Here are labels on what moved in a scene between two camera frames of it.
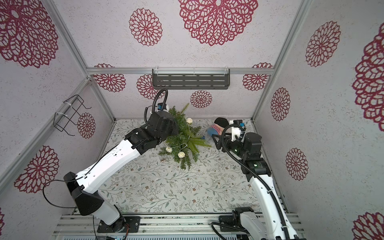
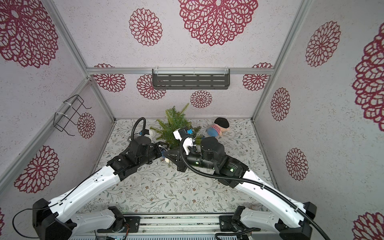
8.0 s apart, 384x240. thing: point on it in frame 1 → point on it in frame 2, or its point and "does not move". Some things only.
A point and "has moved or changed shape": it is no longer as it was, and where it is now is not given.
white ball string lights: [181, 154] → [165, 159]
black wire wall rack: [63, 121] does not move
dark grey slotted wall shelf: [191, 78] does not move
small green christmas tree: [183, 146] has moved or changed shape
